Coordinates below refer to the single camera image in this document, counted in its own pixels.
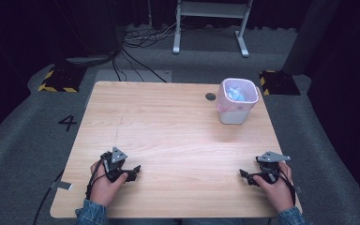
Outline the black yellow striped base plate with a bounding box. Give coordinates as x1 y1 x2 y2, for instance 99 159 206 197
37 65 88 94
259 69 302 97

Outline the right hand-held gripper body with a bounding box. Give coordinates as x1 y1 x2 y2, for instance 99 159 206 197
255 151 293 185

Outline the white bin with pink bag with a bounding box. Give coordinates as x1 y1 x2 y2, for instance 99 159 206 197
216 77 261 126

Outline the black stand post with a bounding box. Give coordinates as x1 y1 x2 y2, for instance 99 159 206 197
53 0 123 68

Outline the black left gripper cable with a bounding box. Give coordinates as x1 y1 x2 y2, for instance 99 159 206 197
32 157 108 225

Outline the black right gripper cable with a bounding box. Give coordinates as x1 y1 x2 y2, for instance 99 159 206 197
263 167 297 207

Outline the grey tape strip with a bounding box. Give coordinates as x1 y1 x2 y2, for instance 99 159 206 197
50 180 74 191

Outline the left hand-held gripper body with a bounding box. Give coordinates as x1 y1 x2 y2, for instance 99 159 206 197
100 146 131 184

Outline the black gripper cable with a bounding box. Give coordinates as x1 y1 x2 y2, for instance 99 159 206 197
263 167 297 207
32 157 108 225

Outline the grey square pillar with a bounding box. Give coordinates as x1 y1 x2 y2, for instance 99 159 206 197
281 0 342 76

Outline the person's left hand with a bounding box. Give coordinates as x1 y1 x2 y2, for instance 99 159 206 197
88 160 129 208

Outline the blue crumpled wrapper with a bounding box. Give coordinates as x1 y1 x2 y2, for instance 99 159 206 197
226 86 248 103

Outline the person's right hand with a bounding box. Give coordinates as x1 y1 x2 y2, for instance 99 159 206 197
252 161 295 214

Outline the bundle of black floor cables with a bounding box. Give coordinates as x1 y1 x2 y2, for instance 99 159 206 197
111 22 182 83

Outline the white metal stand frame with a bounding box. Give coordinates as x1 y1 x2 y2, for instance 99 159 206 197
172 0 255 59

